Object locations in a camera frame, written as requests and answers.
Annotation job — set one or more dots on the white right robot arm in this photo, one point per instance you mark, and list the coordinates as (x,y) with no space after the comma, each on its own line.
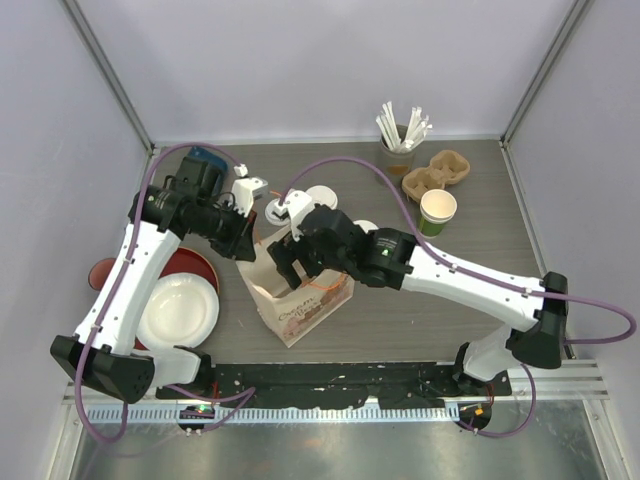
(532,310)

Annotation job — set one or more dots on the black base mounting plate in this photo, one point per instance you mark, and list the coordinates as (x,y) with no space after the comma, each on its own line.
(396,385)

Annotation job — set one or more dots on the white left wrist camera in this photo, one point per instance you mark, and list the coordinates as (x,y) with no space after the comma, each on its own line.
(246,189)

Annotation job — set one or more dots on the white plastic lid stack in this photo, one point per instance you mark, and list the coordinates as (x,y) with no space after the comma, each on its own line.
(276,214)

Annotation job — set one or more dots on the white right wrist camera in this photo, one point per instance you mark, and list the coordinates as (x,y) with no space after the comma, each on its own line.
(299,204)

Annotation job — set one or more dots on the blue ceramic dish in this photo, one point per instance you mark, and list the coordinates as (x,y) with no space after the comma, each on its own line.
(218,164)

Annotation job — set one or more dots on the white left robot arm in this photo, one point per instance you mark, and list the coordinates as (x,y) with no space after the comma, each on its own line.
(100,354)

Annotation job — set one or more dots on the white slotted cable duct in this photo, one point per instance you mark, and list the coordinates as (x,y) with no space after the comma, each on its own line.
(183,413)

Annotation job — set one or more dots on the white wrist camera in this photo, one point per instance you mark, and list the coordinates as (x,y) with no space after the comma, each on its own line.
(246,189)
(299,204)

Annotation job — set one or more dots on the bear print paper bag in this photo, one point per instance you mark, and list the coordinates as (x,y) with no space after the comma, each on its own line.
(291,314)

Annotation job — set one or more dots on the white paper plate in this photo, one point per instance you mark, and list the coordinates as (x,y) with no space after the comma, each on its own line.
(183,310)

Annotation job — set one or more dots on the grey straw holder cup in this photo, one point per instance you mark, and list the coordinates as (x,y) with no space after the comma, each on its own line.
(394,165)

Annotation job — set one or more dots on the pink floral mug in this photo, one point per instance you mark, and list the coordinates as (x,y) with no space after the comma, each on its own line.
(99,273)

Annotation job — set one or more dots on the stacked green paper cups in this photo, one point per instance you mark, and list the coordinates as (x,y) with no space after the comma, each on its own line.
(437,208)

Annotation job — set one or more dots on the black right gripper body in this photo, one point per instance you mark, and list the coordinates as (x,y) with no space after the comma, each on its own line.
(289,251)

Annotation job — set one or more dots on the brown pulp cup carrier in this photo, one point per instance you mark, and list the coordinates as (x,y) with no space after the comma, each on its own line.
(447,168)

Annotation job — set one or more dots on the white plastic cup lid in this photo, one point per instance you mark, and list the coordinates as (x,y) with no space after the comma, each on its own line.
(366,226)

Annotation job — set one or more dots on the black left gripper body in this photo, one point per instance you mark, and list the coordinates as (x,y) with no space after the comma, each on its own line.
(225,227)

